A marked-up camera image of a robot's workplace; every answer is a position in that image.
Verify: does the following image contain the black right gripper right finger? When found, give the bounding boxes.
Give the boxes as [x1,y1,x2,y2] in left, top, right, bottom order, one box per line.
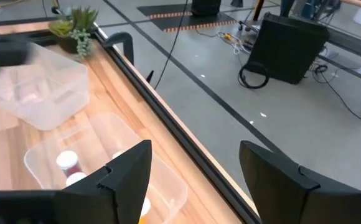
[238,139,361,224]

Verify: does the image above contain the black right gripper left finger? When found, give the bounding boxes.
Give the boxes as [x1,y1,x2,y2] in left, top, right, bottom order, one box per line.
[55,139,153,224]

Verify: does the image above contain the orange pill bottle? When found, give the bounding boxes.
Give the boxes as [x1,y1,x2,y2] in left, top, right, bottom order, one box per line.
[138,197,152,224]

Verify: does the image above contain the black equipment case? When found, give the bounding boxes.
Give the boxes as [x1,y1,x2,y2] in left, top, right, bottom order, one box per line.
[247,12,331,85]

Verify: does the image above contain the green succulent plant dark pot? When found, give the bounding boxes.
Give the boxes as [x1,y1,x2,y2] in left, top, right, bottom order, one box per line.
[47,6,100,60]

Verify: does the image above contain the black mat orange striped edges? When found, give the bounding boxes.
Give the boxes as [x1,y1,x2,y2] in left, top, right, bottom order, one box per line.
[136,2,238,34]

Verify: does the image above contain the black box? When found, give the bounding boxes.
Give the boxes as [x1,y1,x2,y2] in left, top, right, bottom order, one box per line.
[190,0,222,17]

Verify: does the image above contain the black floor cable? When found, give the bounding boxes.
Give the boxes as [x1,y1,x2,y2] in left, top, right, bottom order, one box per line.
[311,63,361,129]

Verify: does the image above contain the coiled black cable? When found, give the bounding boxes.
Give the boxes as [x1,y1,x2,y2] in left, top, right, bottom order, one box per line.
[237,60,271,90]

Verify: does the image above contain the black curved bracket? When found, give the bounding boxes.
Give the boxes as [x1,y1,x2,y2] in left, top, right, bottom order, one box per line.
[102,31,135,65]

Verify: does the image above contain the white cable yellow plug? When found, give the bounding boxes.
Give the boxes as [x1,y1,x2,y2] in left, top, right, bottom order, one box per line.
[217,30,253,56]

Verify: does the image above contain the grey metal frame beam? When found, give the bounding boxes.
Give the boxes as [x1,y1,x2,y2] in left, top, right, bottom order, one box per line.
[319,27,361,88]

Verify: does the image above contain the black hanging cable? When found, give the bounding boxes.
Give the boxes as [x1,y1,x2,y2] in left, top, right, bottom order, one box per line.
[153,0,189,90]

